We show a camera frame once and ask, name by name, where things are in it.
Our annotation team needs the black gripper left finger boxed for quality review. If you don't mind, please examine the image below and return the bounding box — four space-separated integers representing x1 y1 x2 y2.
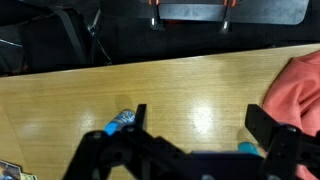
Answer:
62 103 188 180

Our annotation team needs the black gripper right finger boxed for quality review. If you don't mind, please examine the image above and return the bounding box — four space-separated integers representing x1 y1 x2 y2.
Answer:
244 103 320 180

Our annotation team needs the large blue plastic cup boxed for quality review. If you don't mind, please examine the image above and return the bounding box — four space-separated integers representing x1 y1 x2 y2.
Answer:
237 141 262 157

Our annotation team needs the blue cylindrical snack can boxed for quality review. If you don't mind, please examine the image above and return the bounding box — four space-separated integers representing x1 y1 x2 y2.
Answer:
103 108 137 136

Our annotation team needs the orange cloth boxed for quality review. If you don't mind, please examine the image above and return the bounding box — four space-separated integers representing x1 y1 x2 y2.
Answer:
262 49 320 180

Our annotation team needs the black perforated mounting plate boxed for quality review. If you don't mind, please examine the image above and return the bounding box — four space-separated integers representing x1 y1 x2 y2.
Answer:
99 0 311 26

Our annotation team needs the printed card box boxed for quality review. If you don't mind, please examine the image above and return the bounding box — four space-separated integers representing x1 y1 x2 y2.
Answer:
0 159 38 180

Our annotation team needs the black clamp with orange handle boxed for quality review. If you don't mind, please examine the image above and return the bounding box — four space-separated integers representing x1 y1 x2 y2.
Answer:
219 0 238 34
148 0 164 31

